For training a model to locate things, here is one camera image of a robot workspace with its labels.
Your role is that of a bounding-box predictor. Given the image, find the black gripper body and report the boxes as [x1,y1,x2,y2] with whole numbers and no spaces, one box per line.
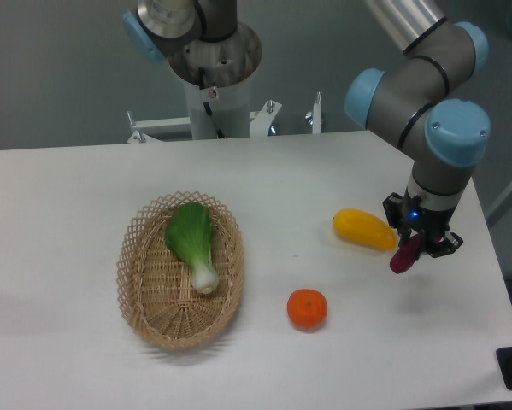
[383,192,455,254]

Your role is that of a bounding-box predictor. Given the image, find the woven wicker basket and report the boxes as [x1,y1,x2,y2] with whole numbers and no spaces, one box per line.
[117,191,244,349]

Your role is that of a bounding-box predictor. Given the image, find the orange tangerine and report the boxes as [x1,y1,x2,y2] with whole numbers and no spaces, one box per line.
[286,289,327,330]

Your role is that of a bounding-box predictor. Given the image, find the yellow mango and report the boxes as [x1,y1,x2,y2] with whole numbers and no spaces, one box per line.
[333,208,397,250]

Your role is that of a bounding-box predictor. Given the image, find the green bok choy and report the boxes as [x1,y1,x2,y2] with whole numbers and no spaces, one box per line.
[165,202,219,295]

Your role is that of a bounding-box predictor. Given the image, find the purple sweet potato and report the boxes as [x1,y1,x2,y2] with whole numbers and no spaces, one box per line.
[389,233,422,274]

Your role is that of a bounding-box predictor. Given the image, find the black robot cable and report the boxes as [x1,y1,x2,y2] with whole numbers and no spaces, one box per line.
[197,67,227,140]

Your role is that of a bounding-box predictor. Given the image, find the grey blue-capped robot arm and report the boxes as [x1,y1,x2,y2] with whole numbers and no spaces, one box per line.
[122,1,491,258]

